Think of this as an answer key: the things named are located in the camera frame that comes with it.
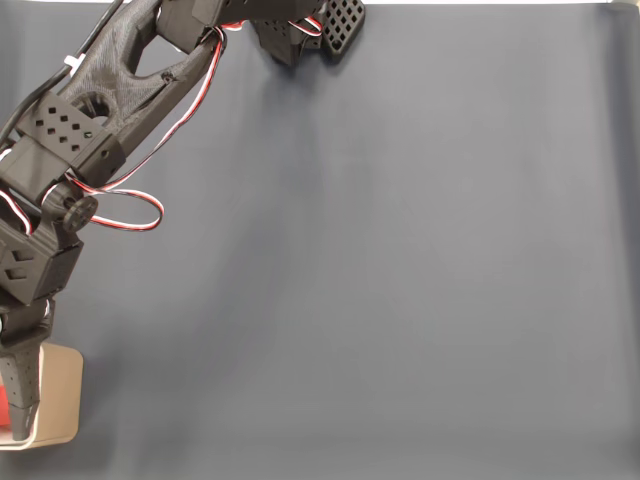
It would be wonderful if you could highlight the beige square box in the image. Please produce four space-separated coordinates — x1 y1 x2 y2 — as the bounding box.
0 342 85 452

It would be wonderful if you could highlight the grey-blue table mat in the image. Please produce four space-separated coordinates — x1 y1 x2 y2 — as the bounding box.
0 3 640 480

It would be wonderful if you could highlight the red white servo cable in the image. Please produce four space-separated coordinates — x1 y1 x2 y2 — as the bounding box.
74 27 227 234
287 16 325 40
0 188 35 237

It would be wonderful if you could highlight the black camera cable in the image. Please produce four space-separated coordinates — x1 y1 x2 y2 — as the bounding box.
0 0 125 146

